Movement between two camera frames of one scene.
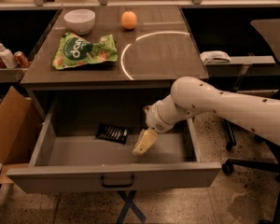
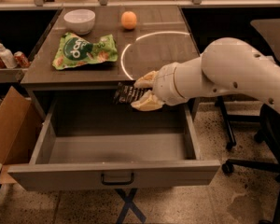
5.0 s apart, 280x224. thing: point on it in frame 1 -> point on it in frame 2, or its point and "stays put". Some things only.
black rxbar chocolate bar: (113, 133) -> (126, 93)
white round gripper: (154, 118) -> (164, 83)
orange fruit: (129, 20) stays put
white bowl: (80, 21) stays put
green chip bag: (75, 50) stays put
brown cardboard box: (16, 133) stays put
